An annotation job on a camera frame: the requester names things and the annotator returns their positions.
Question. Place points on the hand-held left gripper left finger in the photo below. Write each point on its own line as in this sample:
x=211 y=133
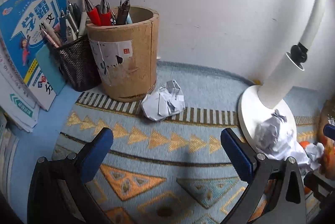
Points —
x=96 y=153

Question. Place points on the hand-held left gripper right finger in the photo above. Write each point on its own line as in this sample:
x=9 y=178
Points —
x=238 y=156

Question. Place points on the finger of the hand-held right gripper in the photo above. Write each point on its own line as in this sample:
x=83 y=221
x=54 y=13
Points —
x=315 y=183
x=329 y=131

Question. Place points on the orange snack bag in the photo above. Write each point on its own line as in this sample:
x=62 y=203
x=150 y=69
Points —
x=327 y=156

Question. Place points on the tangerine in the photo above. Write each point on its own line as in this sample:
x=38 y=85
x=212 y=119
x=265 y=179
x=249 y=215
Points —
x=305 y=145

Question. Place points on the crumpled grid paper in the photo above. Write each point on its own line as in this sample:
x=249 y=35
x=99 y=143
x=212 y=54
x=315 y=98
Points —
x=294 y=152

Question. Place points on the blue patterned mat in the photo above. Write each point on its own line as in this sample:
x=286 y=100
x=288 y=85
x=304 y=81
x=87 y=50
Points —
x=183 y=145

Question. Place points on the white desk lamp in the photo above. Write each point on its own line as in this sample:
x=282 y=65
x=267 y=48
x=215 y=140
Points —
x=282 y=82

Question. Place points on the small yellow object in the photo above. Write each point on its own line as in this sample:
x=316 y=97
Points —
x=257 y=81

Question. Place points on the black mesh pen holder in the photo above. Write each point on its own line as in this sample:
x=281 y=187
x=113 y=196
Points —
x=78 y=66

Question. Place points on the teal card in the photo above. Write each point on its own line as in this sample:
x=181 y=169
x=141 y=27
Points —
x=51 y=69

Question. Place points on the stack of books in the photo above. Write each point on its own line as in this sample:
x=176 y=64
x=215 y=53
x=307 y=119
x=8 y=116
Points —
x=15 y=93

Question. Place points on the brown cardboard pen cup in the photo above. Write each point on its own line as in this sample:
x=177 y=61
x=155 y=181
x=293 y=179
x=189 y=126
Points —
x=136 y=56

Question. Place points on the bunch of grey pens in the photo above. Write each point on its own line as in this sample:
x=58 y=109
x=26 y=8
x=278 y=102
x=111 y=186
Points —
x=70 y=21

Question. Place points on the red pen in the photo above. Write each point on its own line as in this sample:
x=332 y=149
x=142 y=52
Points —
x=93 y=15
x=105 y=15

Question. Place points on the blue workbook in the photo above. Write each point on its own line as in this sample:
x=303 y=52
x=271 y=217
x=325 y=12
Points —
x=34 y=30

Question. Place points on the dark grey pen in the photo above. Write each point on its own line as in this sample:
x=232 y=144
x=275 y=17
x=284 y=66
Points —
x=122 y=14

